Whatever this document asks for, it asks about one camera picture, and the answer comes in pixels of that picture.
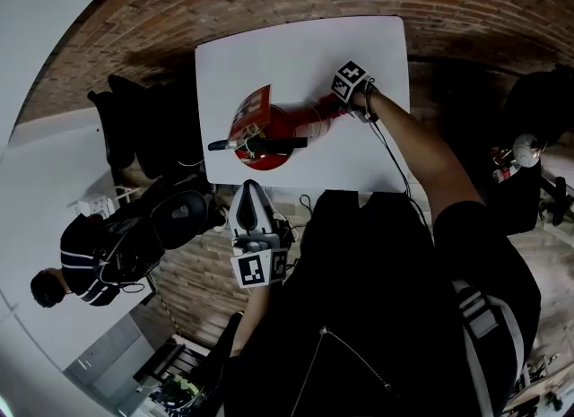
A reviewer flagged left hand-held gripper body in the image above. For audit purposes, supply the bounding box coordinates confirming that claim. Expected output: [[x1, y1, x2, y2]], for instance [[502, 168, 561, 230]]
[[229, 230, 291, 291]]

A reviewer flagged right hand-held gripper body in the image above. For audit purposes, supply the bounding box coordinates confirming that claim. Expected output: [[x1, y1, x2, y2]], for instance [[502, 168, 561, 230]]
[[330, 59, 375, 106]]

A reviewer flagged red fire extinguisher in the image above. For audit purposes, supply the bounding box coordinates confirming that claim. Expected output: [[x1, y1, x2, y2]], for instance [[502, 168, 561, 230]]
[[207, 83, 334, 171]]

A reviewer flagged person's right forearm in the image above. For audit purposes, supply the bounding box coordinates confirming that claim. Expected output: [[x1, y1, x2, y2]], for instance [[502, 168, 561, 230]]
[[351, 87, 488, 229]]

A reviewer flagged person's left forearm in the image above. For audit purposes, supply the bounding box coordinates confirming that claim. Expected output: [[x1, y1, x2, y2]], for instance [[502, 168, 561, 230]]
[[230, 282, 273, 359]]

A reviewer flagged black round-backed chair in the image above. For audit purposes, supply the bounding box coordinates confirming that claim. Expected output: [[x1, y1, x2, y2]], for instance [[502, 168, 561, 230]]
[[150, 189, 210, 251]]

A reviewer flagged person's black shirt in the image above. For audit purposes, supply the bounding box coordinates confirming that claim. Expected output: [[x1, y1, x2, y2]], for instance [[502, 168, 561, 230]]
[[210, 189, 544, 417]]

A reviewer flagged black office chair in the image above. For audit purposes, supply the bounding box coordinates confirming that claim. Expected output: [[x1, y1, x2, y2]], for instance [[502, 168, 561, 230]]
[[86, 73, 212, 184], [500, 64, 574, 235]]

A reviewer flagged small red-white bottle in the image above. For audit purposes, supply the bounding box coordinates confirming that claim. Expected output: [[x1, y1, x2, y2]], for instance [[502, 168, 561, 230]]
[[491, 165, 517, 184]]

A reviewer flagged white round plush ball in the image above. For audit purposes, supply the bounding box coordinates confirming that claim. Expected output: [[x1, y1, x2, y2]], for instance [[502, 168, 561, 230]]
[[512, 133, 546, 169]]

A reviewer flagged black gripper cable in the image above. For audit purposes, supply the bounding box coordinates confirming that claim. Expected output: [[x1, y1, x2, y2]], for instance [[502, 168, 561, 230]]
[[366, 117, 432, 229]]

